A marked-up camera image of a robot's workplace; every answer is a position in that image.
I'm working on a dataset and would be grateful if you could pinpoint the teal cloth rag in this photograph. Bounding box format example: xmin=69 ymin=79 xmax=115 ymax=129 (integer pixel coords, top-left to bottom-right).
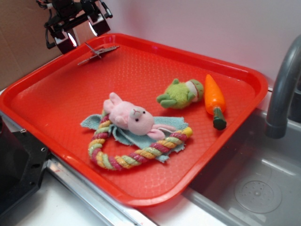
xmin=80 ymin=114 xmax=188 ymax=162

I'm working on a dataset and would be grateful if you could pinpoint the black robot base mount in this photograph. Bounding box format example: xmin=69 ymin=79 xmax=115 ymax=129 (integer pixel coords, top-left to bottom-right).
xmin=0 ymin=118 xmax=49 ymax=218

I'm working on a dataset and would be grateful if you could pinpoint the brown cardboard panel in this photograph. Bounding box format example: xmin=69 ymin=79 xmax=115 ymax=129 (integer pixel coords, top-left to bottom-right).
xmin=0 ymin=0 xmax=99 ymax=91

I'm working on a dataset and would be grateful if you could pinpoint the green plush frog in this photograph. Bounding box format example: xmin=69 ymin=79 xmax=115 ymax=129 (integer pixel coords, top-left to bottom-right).
xmin=156 ymin=79 xmax=204 ymax=109

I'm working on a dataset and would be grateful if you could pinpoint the grey sink faucet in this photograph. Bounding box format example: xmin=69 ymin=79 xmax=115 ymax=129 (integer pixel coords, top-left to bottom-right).
xmin=265 ymin=36 xmax=301 ymax=139

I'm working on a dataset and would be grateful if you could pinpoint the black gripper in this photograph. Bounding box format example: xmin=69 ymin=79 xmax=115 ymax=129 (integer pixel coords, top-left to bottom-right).
xmin=36 ymin=0 xmax=113 ymax=54

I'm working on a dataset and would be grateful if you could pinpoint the orange toy carrot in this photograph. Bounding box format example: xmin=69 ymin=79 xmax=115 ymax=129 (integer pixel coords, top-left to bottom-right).
xmin=204 ymin=74 xmax=227 ymax=130

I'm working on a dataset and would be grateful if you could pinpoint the pink plush bunny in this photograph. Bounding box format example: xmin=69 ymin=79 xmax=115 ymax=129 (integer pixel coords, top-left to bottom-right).
xmin=103 ymin=92 xmax=176 ymax=140

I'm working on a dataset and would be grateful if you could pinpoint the red plastic tray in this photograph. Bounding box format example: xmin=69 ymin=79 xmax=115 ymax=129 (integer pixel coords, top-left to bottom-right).
xmin=0 ymin=34 xmax=268 ymax=207

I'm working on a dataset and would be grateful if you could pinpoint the grey sink basin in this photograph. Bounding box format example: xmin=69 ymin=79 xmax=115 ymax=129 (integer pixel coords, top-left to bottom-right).
xmin=183 ymin=110 xmax=301 ymax=226

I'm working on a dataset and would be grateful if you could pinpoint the multicolour rope ring toy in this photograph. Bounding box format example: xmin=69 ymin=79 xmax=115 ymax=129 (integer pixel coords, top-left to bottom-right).
xmin=81 ymin=113 xmax=193 ymax=171

